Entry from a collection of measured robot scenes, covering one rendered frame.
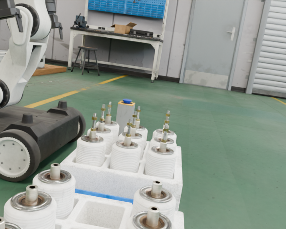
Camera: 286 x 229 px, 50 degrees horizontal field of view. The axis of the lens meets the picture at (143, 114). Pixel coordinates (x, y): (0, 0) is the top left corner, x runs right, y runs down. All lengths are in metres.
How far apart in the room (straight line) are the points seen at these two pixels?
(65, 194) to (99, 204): 0.11
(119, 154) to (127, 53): 5.28
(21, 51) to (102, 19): 5.00
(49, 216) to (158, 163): 0.45
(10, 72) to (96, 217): 0.86
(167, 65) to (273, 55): 1.96
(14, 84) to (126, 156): 0.70
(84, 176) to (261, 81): 5.40
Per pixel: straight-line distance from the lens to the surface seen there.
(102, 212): 0.81
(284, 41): 6.24
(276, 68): 6.21
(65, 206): 0.74
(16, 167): 1.28
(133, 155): 0.98
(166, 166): 0.98
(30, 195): 0.63
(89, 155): 1.00
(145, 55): 6.13
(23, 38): 1.38
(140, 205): 0.69
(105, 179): 0.98
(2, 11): 1.25
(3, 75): 1.49
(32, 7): 1.41
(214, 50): 6.08
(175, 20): 6.11
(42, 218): 0.62
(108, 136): 1.11
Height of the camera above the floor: 0.57
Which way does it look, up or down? 12 degrees down
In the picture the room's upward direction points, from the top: 8 degrees clockwise
